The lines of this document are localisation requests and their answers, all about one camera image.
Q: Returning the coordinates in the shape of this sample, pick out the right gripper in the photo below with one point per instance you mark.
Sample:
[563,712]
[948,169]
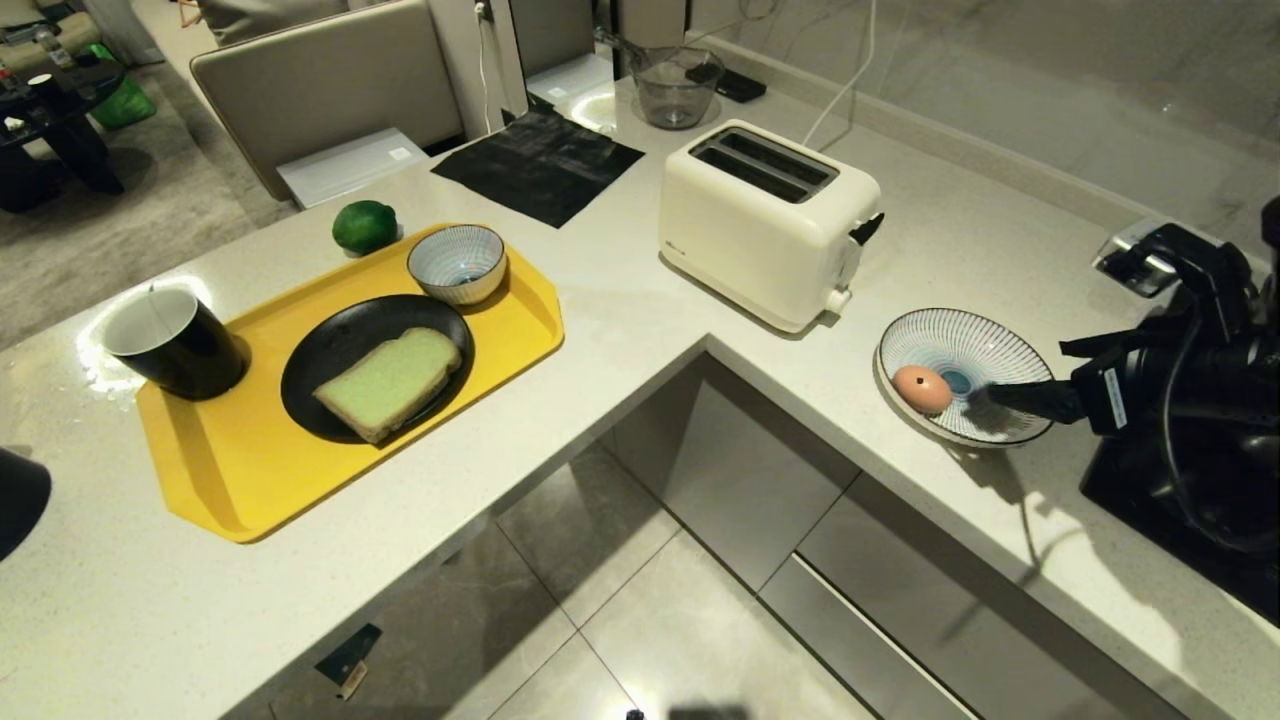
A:
[1120,395]

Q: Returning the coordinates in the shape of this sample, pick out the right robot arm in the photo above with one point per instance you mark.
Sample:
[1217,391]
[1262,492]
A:
[1235,370]

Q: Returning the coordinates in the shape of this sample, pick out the brown egg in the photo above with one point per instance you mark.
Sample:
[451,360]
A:
[921,388]

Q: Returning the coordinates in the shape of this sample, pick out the slice of pale bread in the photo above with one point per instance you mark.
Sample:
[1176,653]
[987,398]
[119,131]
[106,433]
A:
[390,382]

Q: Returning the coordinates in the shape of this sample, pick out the green lime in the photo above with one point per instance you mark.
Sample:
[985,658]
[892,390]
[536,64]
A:
[364,226]

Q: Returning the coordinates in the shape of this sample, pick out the black mug white inside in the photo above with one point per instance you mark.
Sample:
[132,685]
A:
[190,355]

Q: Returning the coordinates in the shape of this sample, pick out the black kettle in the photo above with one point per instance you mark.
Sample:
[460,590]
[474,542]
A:
[20,500]

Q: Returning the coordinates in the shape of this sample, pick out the striped shallow ceramic dish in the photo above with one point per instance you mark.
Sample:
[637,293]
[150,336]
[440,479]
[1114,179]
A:
[975,345]

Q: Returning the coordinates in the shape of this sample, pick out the black glass cooktop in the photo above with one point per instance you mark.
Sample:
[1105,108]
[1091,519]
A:
[1140,490]

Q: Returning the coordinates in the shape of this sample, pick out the grey cabinet drawer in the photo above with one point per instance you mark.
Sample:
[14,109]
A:
[960,600]
[740,465]

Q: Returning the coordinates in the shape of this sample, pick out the white two-slot toaster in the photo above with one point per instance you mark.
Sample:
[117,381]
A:
[750,235]

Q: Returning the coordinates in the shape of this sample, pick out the small black remote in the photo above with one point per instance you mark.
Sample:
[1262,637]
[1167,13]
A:
[741,85]

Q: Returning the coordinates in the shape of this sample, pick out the clear glass measuring jug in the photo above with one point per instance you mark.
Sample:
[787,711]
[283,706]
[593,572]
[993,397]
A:
[675,95]

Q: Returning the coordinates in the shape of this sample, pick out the black square mat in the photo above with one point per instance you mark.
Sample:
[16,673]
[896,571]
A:
[540,165]

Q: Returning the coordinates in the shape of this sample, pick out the yellow plastic tray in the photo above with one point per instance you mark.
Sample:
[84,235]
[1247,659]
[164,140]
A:
[490,315]

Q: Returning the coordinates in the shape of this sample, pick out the small striped ceramic bowl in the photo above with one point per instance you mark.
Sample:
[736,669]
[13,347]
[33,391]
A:
[457,265]

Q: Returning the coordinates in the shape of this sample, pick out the black round plate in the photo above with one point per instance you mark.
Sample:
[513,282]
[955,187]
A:
[330,345]

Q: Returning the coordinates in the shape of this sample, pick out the flat white box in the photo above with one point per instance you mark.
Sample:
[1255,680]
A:
[345,165]

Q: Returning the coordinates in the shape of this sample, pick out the small black card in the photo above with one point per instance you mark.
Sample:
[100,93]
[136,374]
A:
[347,652]

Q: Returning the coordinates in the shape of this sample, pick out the beige upholstered chair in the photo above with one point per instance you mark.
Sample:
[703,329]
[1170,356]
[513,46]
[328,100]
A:
[330,95]

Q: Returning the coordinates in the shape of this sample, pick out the green bag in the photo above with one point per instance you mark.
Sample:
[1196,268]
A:
[125,100]

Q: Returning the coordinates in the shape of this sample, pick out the dark low side table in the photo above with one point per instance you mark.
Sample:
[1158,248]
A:
[55,120]

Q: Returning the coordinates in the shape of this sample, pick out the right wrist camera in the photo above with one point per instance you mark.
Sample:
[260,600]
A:
[1140,260]

